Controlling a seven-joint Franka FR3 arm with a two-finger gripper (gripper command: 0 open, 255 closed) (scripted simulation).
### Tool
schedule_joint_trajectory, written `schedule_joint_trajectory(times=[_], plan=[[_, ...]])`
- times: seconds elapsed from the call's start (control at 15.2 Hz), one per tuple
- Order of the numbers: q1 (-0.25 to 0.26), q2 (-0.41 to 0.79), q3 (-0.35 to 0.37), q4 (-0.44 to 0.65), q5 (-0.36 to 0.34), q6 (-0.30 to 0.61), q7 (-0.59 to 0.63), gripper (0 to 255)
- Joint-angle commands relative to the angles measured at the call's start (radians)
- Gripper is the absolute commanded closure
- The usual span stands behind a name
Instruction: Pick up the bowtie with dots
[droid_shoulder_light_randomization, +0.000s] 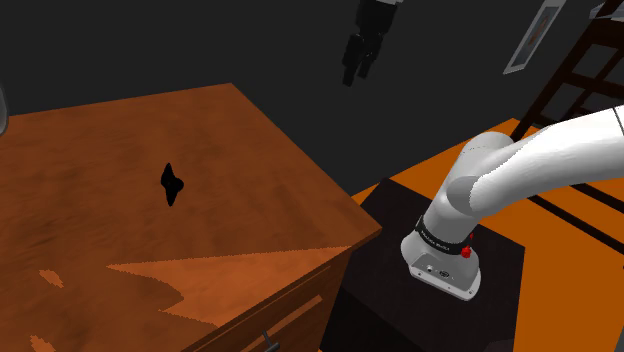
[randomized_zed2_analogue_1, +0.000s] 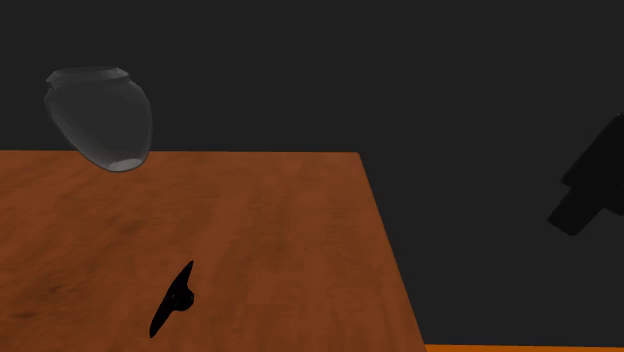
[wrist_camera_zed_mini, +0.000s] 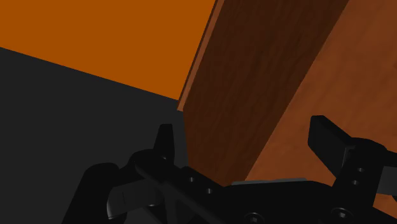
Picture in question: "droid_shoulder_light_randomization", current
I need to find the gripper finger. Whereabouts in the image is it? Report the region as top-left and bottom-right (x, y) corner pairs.
(342, 32), (366, 88)
(357, 47), (379, 80)

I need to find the dark wooden shelf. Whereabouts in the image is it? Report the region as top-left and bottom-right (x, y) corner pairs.
(509, 0), (624, 143)

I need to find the black star-shaped object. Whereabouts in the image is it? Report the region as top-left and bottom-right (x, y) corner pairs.
(160, 162), (185, 208)

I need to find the dark robot stand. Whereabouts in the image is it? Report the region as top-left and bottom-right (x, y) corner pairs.
(319, 176), (527, 352)

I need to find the brown wooden chest of drawers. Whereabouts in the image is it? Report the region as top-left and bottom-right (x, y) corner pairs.
(0, 82), (383, 352)

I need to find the grey rounded object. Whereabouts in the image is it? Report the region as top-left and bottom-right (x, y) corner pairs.
(0, 85), (9, 137)

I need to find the grey framed wall picture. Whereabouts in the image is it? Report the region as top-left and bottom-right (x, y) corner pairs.
(502, 0), (568, 76)

